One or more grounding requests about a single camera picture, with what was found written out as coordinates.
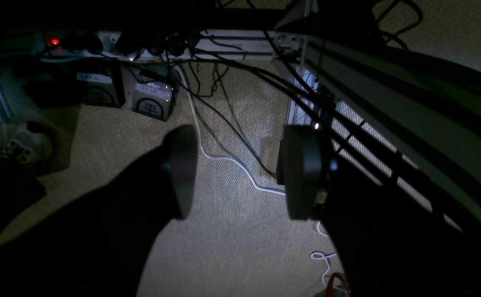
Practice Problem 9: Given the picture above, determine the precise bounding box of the white power strip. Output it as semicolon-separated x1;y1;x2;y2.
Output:
32;29;203;63

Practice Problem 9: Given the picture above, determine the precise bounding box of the dark labelled power adapter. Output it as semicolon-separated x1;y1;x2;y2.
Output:
76;64;126;108

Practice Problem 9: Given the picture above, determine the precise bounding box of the white floor cable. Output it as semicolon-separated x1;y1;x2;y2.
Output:
176;66;344;289

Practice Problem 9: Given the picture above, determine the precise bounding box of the black cable bundle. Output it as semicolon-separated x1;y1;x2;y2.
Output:
158;29;389;182

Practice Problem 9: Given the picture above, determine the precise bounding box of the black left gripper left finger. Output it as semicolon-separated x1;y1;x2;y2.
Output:
162;125;198;220

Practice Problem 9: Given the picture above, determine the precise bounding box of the white sneaker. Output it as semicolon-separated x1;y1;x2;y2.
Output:
0;121;54;169

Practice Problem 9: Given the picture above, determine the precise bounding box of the light labelled power adapter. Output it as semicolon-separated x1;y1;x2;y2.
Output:
132;81;174;122

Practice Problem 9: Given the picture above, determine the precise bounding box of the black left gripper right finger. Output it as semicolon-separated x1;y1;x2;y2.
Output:
278;125;338;221

